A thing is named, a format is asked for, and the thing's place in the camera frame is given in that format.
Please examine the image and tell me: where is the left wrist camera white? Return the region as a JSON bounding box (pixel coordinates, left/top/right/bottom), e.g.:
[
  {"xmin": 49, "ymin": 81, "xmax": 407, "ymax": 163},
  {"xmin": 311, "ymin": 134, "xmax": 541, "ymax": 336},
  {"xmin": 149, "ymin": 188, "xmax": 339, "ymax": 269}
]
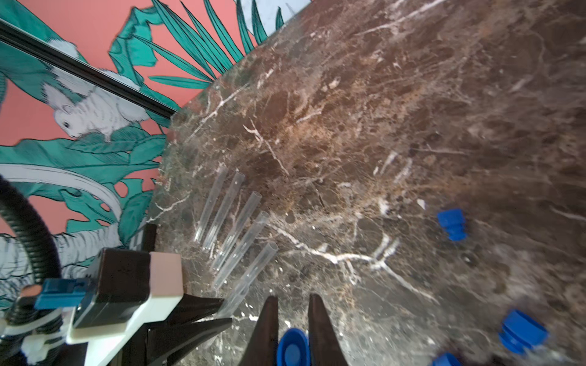
[{"xmin": 17, "ymin": 248, "xmax": 185, "ymax": 366}]

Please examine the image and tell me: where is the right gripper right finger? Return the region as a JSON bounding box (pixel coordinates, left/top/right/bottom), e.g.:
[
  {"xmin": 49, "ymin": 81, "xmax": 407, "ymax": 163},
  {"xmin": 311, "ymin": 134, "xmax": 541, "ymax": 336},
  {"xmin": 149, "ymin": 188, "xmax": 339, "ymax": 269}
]
[{"xmin": 308, "ymin": 294, "xmax": 348, "ymax": 366}]

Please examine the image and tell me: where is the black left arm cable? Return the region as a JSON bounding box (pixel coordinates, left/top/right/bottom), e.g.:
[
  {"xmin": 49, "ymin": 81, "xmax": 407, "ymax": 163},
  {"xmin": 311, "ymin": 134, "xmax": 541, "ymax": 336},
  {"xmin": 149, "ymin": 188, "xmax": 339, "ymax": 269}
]
[{"xmin": 0, "ymin": 175, "xmax": 63, "ymax": 362}]

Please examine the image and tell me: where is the checkerboard calibration board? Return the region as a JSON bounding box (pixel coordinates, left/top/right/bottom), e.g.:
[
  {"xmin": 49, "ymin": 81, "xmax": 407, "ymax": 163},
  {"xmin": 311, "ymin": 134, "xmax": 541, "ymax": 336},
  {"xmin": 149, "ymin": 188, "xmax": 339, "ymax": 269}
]
[{"xmin": 139, "ymin": 223, "xmax": 158, "ymax": 253}]

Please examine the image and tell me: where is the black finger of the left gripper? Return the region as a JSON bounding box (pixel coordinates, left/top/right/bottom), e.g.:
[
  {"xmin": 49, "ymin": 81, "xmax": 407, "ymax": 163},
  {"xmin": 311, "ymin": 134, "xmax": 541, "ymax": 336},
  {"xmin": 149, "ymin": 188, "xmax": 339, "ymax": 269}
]
[
  {"xmin": 146, "ymin": 318, "xmax": 232, "ymax": 365},
  {"xmin": 169, "ymin": 294, "xmax": 224, "ymax": 326}
]

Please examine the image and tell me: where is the clear test tube blue stopper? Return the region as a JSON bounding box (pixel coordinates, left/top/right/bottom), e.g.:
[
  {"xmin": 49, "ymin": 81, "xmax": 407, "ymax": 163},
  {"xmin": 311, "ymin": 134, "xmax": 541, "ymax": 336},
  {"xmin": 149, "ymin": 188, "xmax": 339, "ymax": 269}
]
[
  {"xmin": 212, "ymin": 192, "xmax": 262, "ymax": 271},
  {"xmin": 215, "ymin": 242, "xmax": 279, "ymax": 319},
  {"xmin": 203, "ymin": 172, "xmax": 245, "ymax": 251},
  {"xmin": 212, "ymin": 210, "xmax": 269, "ymax": 291}
]

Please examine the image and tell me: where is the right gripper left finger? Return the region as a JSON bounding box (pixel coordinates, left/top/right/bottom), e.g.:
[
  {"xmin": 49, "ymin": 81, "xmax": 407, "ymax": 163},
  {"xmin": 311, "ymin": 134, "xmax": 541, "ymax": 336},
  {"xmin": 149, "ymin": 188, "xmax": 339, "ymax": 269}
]
[{"xmin": 239, "ymin": 296, "xmax": 279, "ymax": 366}]

